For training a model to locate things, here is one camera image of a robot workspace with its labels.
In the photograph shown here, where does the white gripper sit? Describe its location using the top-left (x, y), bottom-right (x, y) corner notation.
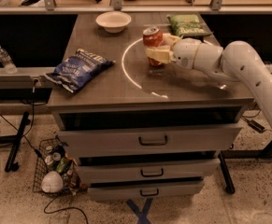
top-left (145, 35), bottom-right (202, 70)

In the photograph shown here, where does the red coke can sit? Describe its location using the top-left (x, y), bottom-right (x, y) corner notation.
top-left (143, 26), bottom-right (163, 67)

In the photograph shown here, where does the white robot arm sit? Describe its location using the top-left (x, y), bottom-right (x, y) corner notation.
top-left (145, 35), bottom-right (272, 128)

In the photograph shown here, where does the green chip bag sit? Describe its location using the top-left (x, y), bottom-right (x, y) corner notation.
top-left (167, 14), bottom-right (211, 37)

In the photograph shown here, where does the white bowl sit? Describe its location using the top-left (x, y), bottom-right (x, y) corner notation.
top-left (95, 11), bottom-right (132, 34)

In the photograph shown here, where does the grey drawer cabinet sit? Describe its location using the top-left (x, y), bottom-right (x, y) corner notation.
top-left (47, 12), bottom-right (254, 202)

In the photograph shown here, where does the blue chip bag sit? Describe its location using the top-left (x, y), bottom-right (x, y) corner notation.
top-left (44, 49), bottom-right (114, 93)

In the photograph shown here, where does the top drawer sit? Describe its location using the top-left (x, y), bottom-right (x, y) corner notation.
top-left (58, 124), bottom-right (241, 157)

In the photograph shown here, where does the drawer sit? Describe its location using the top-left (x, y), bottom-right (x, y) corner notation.
top-left (77, 159), bottom-right (220, 184)
top-left (58, 124), bottom-right (241, 157)
top-left (88, 180), bottom-right (204, 201)

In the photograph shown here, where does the black power adapter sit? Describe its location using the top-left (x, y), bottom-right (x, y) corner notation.
top-left (248, 119), bottom-right (265, 133)

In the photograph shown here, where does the middle drawer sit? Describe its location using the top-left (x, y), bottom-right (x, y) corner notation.
top-left (77, 159), bottom-right (220, 184)

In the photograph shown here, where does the bottom drawer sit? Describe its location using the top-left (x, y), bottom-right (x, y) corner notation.
top-left (88, 180), bottom-right (204, 201)

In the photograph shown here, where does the grey side shelf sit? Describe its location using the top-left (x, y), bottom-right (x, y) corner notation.
top-left (0, 67), bottom-right (53, 89)

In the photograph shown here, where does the black table leg right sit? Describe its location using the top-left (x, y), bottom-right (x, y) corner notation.
top-left (219, 152), bottom-right (236, 194)

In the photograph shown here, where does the black table leg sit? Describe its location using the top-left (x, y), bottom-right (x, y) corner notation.
top-left (219, 152), bottom-right (236, 194)
top-left (5, 112), bottom-right (29, 173)

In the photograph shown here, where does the clear water bottle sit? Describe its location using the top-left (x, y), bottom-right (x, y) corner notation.
top-left (0, 46), bottom-right (17, 74)

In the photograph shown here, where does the blue tape cross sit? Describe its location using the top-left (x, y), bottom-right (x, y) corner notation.
top-left (126, 198), bottom-right (153, 224)

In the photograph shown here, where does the white round object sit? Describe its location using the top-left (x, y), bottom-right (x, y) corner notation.
top-left (41, 171), bottom-right (63, 193)

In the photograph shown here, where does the black table leg left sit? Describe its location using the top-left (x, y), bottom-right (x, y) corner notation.
top-left (5, 112), bottom-right (29, 173)

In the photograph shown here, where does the black wire basket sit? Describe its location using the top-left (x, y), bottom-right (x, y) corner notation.
top-left (33, 137), bottom-right (80, 195)

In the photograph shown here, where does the black floor cable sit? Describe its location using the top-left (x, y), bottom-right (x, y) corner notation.
top-left (43, 192), bottom-right (90, 224)

